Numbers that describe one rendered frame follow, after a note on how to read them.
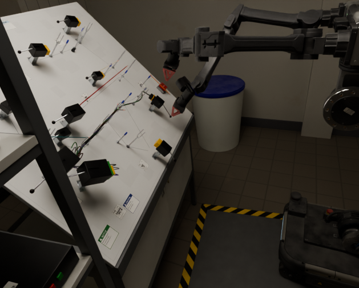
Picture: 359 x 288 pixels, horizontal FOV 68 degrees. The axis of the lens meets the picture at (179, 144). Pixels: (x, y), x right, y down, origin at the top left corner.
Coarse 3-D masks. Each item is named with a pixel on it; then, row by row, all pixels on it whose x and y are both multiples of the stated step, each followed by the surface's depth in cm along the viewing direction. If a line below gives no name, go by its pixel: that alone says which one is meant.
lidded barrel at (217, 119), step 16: (224, 80) 284; (240, 80) 279; (208, 96) 256; (224, 96) 254; (240, 96) 266; (208, 112) 268; (224, 112) 266; (240, 112) 280; (208, 128) 280; (224, 128) 277; (208, 144) 294; (224, 144) 289
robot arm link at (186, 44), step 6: (198, 30) 88; (204, 30) 87; (180, 42) 124; (186, 42) 108; (192, 42) 94; (180, 48) 125; (186, 48) 108; (192, 48) 94; (198, 60) 91; (204, 60) 90
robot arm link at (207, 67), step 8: (232, 16) 140; (224, 24) 141; (232, 24) 141; (232, 32) 143; (208, 64) 143; (216, 64) 144; (200, 72) 143; (208, 72) 142; (200, 80) 141; (208, 80) 145; (200, 88) 142
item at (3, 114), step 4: (0, 104) 91; (4, 104) 91; (8, 104) 92; (0, 108) 92; (4, 108) 91; (8, 108) 91; (0, 112) 94; (4, 112) 93; (8, 112) 92; (12, 112) 94; (0, 116) 94; (4, 116) 94; (8, 116) 96
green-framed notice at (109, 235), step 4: (104, 228) 98; (108, 228) 99; (112, 228) 100; (104, 232) 97; (108, 232) 98; (112, 232) 99; (116, 232) 100; (100, 236) 95; (104, 236) 96; (108, 236) 97; (112, 236) 98; (116, 236) 99; (100, 240) 94; (104, 240) 95; (108, 240) 96; (112, 240) 97; (104, 244) 95; (108, 244) 96; (112, 244) 97; (108, 248) 95
